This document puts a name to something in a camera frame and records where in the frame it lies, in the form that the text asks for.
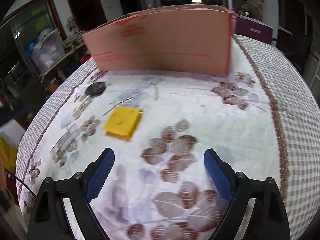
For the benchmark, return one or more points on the clear plastic sleeve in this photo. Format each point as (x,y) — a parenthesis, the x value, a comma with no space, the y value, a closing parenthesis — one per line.
(61,146)

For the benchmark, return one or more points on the brown cardboard box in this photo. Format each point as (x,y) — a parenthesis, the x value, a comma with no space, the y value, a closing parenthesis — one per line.
(184,38)

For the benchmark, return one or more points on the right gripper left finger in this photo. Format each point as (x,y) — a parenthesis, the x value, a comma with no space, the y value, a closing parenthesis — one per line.
(49,219)

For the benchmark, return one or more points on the purple cardboard box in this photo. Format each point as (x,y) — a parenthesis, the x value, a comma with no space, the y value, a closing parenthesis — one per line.
(254,29)

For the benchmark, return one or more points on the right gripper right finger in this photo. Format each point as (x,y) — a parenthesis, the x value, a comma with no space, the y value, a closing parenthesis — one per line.
(268,219)

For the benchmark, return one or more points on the black television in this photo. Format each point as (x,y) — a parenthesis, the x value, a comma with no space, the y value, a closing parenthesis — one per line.
(129,6)

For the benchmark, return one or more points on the yellow sticky note pad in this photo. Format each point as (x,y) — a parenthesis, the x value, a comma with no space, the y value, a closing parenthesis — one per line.
(122,122)

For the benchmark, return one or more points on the floral quilted bedspread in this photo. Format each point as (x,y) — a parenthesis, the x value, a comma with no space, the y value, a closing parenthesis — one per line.
(262,119)

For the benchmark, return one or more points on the clear plastic storage bin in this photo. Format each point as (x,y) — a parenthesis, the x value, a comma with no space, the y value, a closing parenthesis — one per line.
(48,50)

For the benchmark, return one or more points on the dark grey oval object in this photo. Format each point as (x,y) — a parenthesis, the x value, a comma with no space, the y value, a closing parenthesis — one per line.
(95,89)

